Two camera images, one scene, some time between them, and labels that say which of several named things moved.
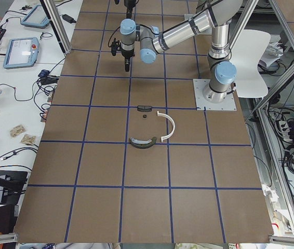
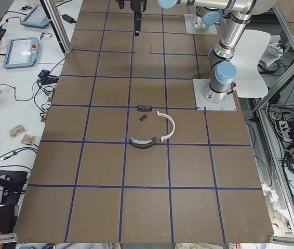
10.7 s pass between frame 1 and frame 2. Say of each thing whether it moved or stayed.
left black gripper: moved
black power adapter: stayed
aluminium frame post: stayed
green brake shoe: stayed
